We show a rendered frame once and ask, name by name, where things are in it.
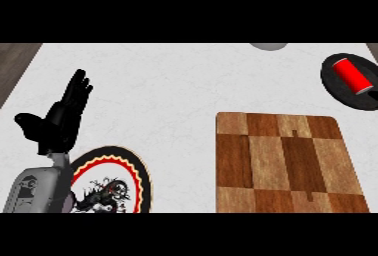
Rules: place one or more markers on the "red can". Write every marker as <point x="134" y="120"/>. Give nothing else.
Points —
<point x="351" y="76"/>

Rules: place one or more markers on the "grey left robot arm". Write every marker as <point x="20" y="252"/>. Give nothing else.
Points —
<point x="36" y="186"/>

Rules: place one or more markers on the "round black patterned plate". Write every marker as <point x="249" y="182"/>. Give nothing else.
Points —
<point x="110" y="181"/>

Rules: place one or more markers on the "black pan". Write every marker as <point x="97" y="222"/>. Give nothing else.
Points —
<point x="339" y="87"/>

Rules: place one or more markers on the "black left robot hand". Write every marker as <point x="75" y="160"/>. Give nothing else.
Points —
<point x="60" y="123"/>

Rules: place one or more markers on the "grey round object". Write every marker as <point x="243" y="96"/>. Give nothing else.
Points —
<point x="267" y="46"/>

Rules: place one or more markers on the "checkered wooden cutting board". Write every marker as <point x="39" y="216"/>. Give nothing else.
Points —
<point x="287" y="163"/>

